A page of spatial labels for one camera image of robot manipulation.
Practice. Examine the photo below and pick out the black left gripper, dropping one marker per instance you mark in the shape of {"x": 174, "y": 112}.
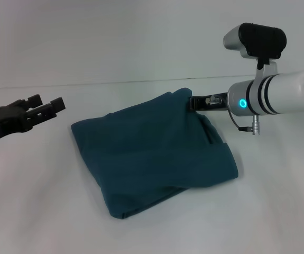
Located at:
{"x": 3, "y": 123}

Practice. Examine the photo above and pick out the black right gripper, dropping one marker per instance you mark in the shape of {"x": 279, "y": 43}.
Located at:
{"x": 210, "y": 101}

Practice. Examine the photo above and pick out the teal T-shirt with FREE print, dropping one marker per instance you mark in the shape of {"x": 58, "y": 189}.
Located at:
{"x": 151, "y": 153}

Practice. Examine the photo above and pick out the silver and white right robot arm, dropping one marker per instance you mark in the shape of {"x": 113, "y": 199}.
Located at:
{"x": 278, "y": 95}

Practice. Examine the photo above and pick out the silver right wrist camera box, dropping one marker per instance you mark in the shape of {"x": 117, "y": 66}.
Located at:
{"x": 257, "y": 39}

